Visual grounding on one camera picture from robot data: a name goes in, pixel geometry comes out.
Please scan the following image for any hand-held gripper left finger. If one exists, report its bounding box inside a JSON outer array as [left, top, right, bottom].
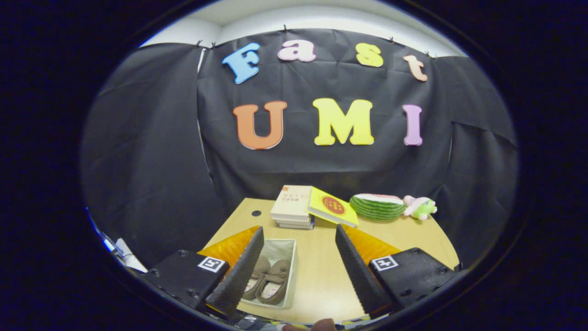
[[146, 226, 265, 319]]

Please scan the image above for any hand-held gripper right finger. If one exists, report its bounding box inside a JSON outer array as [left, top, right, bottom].
[[335, 224, 460, 319]]

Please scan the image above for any brown fuzzy shoe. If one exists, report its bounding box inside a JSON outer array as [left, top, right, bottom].
[[242, 256, 271, 302], [256, 259, 292, 305]]

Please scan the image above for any beige fabric storage box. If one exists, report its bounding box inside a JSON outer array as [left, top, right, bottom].
[[237, 238, 299, 309]]

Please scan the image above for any watermelon slice plush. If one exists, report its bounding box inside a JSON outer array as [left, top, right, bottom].
[[349, 193, 407, 221]]

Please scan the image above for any yellow book with red circle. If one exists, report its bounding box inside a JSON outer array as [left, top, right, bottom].
[[306, 186, 359, 228]]

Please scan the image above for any pink and green plush toy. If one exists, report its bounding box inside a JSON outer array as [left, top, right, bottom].
[[403, 195, 438, 221]]

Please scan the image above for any thick beige book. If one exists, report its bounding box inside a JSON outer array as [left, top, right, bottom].
[[270, 185, 313, 222]]

